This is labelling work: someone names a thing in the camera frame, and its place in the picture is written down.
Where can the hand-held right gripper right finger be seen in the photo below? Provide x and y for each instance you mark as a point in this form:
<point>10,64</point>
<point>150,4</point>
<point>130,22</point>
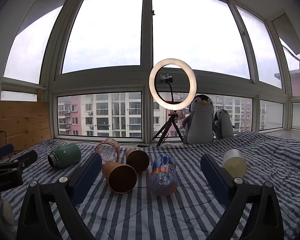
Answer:
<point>213,173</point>

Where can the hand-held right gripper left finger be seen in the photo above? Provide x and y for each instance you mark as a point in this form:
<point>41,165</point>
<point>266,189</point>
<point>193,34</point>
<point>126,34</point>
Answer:
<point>88,173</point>

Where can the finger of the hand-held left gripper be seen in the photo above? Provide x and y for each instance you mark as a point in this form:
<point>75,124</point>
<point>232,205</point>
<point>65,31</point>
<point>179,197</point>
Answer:
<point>22,160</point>
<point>3,149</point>

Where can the white translucent cup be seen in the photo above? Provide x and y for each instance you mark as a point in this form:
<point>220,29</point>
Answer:
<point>235,165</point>

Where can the brown cup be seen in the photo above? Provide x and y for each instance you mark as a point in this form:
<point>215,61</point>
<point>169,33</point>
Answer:
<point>137,160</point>
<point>121,178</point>

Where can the white cloth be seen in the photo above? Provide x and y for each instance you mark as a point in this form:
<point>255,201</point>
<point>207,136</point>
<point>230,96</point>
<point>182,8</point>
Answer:
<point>2,212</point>

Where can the clear plastic bottle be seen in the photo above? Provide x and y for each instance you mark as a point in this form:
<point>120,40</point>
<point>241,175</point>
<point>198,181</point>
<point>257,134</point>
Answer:
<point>107,151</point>

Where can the green insulated bottle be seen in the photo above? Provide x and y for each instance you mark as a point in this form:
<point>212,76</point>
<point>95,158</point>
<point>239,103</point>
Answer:
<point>66,155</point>

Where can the wooden board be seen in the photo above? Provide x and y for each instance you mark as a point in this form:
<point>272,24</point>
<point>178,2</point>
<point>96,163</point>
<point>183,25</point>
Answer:
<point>22,125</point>

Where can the small grey penguin plush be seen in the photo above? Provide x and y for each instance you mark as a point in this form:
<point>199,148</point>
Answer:
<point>223,126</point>

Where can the blue orange soda bottle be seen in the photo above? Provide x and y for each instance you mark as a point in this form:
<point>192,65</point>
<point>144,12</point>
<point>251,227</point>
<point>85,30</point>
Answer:
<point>163,176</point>

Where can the large grey penguin plush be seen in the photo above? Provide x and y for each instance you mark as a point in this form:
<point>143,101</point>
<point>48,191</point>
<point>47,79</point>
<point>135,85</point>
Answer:
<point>198,125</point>

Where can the blue white striped blanket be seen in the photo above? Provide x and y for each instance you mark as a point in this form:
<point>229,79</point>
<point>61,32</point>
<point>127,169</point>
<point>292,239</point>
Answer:
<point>129,217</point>

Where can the small black remote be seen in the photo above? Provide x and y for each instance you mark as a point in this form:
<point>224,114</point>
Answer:
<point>143,145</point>

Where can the black tripod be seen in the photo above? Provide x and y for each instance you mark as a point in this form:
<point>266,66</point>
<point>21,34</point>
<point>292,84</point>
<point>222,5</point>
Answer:
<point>174,121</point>

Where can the black gooseneck phone holder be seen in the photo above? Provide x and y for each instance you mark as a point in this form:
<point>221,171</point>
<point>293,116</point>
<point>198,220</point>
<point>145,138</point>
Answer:
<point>169,80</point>

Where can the white window frame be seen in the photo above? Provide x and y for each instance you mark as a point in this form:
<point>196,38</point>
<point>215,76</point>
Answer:
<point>147,42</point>

